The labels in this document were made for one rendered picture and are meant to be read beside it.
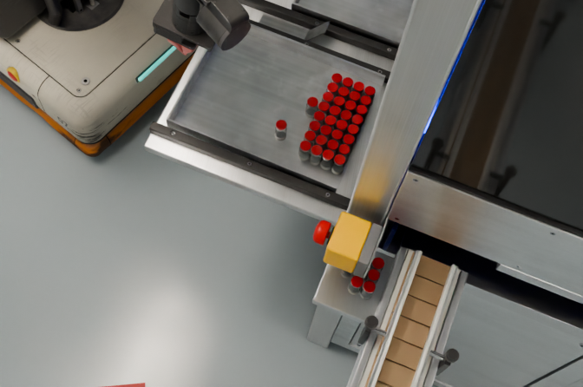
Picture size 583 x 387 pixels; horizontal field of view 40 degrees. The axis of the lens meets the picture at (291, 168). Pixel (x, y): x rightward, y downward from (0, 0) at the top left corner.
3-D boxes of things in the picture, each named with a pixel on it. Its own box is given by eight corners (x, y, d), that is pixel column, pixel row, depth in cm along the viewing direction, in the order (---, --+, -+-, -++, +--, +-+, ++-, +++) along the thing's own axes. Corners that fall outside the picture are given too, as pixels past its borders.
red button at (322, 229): (339, 232, 133) (342, 223, 130) (330, 252, 132) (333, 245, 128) (318, 223, 134) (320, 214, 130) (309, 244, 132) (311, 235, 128)
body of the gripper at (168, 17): (209, 55, 126) (214, 29, 119) (151, 28, 125) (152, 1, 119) (226, 23, 128) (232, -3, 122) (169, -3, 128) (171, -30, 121)
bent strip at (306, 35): (327, 37, 161) (330, 21, 155) (322, 49, 159) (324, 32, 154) (263, 14, 162) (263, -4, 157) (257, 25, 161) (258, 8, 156)
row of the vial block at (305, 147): (342, 87, 156) (344, 75, 152) (307, 163, 148) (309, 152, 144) (331, 83, 156) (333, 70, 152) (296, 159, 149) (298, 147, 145)
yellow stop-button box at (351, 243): (376, 240, 135) (383, 226, 128) (362, 278, 132) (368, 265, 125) (335, 224, 135) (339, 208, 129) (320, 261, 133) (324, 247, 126)
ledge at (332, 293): (409, 267, 143) (411, 265, 142) (385, 333, 138) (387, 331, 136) (337, 239, 145) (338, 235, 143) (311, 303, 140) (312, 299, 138)
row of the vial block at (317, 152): (352, 91, 155) (355, 79, 151) (317, 167, 148) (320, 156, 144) (342, 87, 156) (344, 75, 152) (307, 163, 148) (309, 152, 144)
